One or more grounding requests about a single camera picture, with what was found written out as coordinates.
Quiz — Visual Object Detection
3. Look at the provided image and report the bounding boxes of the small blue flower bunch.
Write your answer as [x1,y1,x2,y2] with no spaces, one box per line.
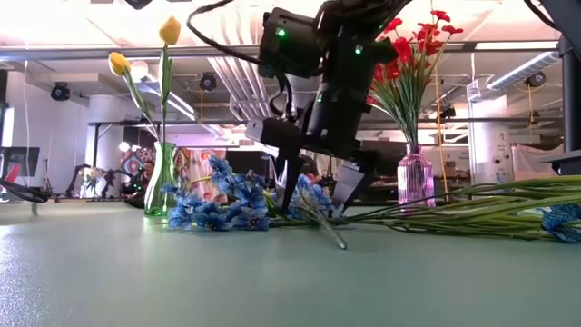
[267,175,581,244]

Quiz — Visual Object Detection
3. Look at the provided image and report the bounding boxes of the white ceiling unit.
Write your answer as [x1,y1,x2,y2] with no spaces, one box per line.
[127,61,169,85]

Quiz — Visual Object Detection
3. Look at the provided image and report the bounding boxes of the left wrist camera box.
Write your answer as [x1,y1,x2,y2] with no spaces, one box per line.
[258,7,329,78]

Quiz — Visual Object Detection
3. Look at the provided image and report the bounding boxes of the yellow tulip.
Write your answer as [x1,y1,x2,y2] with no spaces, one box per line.
[107,51,161,145]
[156,15,182,146]

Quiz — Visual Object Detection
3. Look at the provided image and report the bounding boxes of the black monitor pole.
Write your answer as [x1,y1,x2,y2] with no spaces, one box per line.
[561,35,581,154]

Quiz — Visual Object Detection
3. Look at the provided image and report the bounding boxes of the red flower bunch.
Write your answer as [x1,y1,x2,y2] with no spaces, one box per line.
[384,9,464,146]
[380,35,432,146]
[365,61,417,146]

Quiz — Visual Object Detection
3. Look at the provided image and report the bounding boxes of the person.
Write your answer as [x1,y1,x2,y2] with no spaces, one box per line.
[135,158,158,197]

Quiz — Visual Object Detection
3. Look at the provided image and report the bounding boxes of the floral patterned curtain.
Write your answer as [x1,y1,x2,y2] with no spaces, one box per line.
[174,147,227,203]

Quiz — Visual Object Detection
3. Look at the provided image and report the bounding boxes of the white pillar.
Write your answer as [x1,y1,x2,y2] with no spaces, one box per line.
[469,97,517,187]

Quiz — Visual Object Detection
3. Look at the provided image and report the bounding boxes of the pink ribbed glass vase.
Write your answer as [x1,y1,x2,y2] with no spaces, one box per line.
[397,144,437,211]

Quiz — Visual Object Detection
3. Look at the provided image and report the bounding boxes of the dark wall screen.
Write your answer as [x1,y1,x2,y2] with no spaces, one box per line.
[0,145,41,178]

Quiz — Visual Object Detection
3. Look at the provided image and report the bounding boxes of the black side desk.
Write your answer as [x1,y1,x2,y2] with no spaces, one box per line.
[539,151,581,179]

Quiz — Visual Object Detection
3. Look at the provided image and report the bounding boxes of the black monitor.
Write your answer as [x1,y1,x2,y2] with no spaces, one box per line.
[375,139,407,179]

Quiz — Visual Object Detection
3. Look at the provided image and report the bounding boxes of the black looped cable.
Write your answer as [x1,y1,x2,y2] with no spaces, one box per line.
[0,179,51,204]

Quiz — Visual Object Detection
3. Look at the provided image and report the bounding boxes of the green glass vase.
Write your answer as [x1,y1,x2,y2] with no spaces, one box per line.
[143,141,182,218]

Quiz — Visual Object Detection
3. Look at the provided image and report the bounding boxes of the grey overhead beam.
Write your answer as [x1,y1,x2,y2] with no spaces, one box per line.
[0,43,559,61]

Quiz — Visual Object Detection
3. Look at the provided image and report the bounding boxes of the pink cloth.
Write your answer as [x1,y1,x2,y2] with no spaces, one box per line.
[512,144,560,182]

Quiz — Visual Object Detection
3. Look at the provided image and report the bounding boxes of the black horizontal rail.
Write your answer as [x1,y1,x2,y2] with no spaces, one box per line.
[88,117,553,127]

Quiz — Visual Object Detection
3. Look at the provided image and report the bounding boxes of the green table mat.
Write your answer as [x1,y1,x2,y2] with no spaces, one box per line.
[0,188,581,327]

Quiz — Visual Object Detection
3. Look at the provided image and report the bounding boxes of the colourful mandala patterned cloth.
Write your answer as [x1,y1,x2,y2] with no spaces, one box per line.
[120,147,155,181]

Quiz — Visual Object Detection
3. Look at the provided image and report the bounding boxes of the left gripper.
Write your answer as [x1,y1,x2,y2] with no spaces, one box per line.
[244,76,379,215]

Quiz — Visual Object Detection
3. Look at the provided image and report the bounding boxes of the yellow cable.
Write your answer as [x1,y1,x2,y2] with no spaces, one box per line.
[433,67,450,201]

